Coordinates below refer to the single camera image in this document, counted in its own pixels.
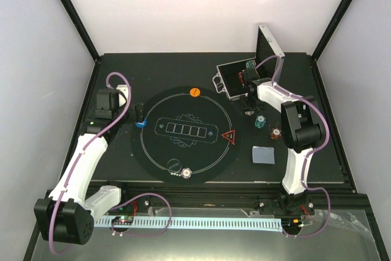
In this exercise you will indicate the orange big blind button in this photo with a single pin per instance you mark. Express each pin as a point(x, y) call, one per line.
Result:
point(195, 92)

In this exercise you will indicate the blue small blind button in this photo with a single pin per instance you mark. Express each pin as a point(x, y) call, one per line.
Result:
point(141, 124)

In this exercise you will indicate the aluminium poker chip case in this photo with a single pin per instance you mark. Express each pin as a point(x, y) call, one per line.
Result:
point(268, 56)

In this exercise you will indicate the red triangular dealer marker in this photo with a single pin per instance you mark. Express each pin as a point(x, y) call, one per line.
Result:
point(230, 136)

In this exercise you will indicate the teal chips case back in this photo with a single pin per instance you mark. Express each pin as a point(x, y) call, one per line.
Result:
point(251, 64)

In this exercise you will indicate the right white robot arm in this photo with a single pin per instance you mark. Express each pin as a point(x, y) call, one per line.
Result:
point(304, 132)

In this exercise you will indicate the round black poker mat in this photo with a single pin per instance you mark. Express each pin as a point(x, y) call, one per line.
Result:
point(185, 132)

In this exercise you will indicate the brown poker chip stack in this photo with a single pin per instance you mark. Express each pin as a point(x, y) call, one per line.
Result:
point(276, 133)

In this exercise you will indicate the white chip mat bottom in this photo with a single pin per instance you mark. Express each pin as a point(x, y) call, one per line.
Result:
point(186, 173)

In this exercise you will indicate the light blue cable duct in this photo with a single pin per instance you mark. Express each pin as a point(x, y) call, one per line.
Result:
point(160, 222)

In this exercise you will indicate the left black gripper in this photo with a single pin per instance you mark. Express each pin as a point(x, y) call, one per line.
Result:
point(140, 112)

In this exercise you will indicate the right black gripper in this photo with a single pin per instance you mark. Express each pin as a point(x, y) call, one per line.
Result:
point(244, 104)

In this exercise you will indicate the blue playing card deck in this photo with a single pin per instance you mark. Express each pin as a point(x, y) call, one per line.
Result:
point(263, 155)

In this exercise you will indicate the white purple chip stack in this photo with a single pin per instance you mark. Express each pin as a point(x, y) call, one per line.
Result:
point(250, 113)

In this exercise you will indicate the small circuit board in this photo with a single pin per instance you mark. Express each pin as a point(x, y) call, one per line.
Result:
point(122, 220)

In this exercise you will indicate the red dice in case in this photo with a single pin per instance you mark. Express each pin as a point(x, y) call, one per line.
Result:
point(240, 77)

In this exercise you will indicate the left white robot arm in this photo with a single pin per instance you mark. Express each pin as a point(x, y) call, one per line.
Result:
point(68, 215)

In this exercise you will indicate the teal poker chip stack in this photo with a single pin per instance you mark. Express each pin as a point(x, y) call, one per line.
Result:
point(260, 121)

